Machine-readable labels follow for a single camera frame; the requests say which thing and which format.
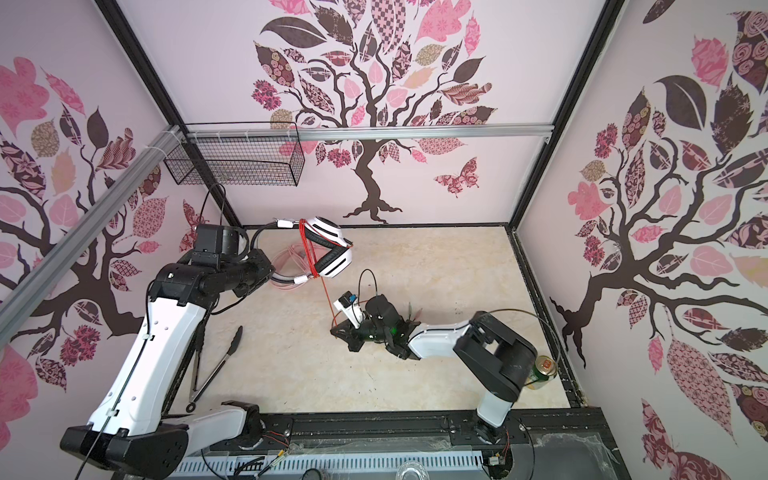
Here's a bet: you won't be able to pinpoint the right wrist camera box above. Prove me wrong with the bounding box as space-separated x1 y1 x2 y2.
332 291 365 329

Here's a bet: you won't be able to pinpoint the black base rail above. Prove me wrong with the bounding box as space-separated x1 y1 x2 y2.
190 408 630 479

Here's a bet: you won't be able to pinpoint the white black headphones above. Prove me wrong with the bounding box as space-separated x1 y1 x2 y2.
248 215 354 286

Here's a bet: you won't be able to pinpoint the pink headphones with cable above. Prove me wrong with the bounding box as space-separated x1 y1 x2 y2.
270 243 313 291

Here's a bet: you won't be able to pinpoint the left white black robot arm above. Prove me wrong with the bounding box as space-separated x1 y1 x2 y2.
60 224 274 479

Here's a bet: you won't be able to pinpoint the black wire mesh basket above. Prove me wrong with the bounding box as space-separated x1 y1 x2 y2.
164 120 305 187

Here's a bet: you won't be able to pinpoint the black tongs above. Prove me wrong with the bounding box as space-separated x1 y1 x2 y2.
185 323 244 414

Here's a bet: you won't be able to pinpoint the aluminium rail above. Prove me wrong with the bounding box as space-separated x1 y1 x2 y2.
1 125 183 345
186 123 554 141

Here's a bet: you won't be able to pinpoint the back aluminium rail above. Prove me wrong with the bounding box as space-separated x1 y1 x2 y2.
186 123 554 141

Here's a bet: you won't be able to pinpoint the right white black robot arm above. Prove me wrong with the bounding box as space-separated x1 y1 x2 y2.
330 291 538 444

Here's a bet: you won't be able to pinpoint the left aluminium rail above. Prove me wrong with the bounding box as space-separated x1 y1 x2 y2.
1 125 183 345

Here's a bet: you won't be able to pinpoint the white slotted cable duct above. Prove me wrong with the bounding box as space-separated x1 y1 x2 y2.
170 451 486 479

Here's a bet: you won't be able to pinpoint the orange headphone cable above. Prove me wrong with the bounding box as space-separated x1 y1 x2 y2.
298 218 424 328

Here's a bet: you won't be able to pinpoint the green drink can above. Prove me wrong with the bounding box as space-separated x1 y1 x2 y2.
525 355 558 390

